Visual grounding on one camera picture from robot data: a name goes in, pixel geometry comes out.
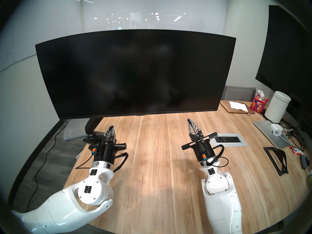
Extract white cylindrical canister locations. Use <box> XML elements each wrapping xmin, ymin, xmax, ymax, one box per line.
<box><xmin>264</xmin><ymin>91</ymin><xmax>292</xmax><ymax>123</ymax></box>

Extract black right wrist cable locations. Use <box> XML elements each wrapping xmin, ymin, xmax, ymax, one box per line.
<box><xmin>206</xmin><ymin>145</ymin><xmax>229</xmax><ymax>168</ymax></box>

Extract white power adapter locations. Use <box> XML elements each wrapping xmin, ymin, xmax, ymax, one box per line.
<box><xmin>270</xmin><ymin>123</ymin><xmax>283</xmax><ymax>136</ymax></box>

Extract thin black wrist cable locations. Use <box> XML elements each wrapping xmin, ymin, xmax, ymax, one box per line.
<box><xmin>75</xmin><ymin>153</ymin><xmax>94</xmax><ymax>169</ymax></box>

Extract black tangled cables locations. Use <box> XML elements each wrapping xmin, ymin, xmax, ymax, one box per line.
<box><xmin>280</xmin><ymin>120</ymin><xmax>306</xmax><ymax>151</ymax></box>

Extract black monitor mount base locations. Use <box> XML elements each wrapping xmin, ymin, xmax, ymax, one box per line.
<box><xmin>83</xmin><ymin>131</ymin><xmax>106</xmax><ymax>145</ymax></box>

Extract wide glass whiteboard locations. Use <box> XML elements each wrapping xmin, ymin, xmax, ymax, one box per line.
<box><xmin>82</xmin><ymin>0</ymin><xmax>226</xmax><ymax>46</ymax></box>

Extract grey adapter box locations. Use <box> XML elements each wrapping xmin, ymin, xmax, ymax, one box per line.
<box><xmin>300</xmin><ymin>154</ymin><xmax>310</xmax><ymax>170</ymax></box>

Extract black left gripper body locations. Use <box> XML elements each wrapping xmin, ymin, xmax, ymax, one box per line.
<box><xmin>91</xmin><ymin>141</ymin><xmax>127</xmax><ymax>163</ymax></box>

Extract black floor cable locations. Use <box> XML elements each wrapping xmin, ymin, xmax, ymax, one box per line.
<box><xmin>26</xmin><ymin>131</ymin><xmax>59</xmax><ymax>217</ymax></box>

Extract large black wall screen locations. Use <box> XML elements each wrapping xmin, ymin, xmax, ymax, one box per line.
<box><xmin>255</xmin><ymin>5</ymin><xmax>312</xmax><ymax>136</ymax></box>

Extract grey mesh office chair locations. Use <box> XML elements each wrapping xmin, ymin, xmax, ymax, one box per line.
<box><xmin>63</xmin><ymin>119</ymin><xmax>90</xmax><ymax>142</ymax></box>
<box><xmin>223</xmin><ymin>85</ymin><xmax>257</xmax><ymax>102</ymax></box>

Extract silver table power outlet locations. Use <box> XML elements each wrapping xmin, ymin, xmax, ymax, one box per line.
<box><xmin>208</xmin><ymin>133</ymin><xmax>247</xmax><ymax>147</ymax></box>

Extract thick black wrist cable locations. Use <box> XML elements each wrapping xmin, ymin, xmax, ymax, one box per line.
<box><xmin>113</xmin><ymin>152</ymin><xmax>129</xmax><ymax>173</ymax></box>

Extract whiteboard with handwriting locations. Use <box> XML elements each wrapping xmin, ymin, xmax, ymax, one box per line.
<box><xmin>0</xmin><ymin>29</ymin><xmax>37</xmax><ymax>73</ymax></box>

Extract black laptop stand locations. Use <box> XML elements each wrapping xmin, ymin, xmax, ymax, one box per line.
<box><xmin>263</xmin><ymin>146</ymin><xmax>289</xmax><ymax>176</ymax></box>

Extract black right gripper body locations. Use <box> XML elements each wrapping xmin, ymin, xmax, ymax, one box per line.
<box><xmin>181</xmin><ymin>132</ymin><xmax>218</xmax><ymax>162</ymax></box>

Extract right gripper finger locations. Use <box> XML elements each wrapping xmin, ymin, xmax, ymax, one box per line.
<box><xmin>187</xmin><ymin>119</ymin><xmax>198</xmax><ymax>142</ymax></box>
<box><xmin>188</xmin><ymin>119</ymin><xmax>204</xmax><ymax>141</ymax></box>

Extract silver laptop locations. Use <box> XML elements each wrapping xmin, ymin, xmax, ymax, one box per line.
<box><xmin>253</xmin><ymin>120</ymin><xmax>293</xmax><ymax>150</ymax></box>

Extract brown wooden board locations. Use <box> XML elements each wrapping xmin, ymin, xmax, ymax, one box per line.
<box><xmin>219</xmin><ymin>100</ymin><xmax>255</xmax><ymax>114</ymax></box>

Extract colourful floral tissue box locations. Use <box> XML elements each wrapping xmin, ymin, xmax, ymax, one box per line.
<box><xmin>249</xmin><ymin>90</ymin><xmax>269</xmax><ymax>114</ymax></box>

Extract curved black computer monitor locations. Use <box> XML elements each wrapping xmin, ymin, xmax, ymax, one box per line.
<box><xmin>35</xmin><ymin>29</ymin><xmax>237</xmax><ymax>120</ymax></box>

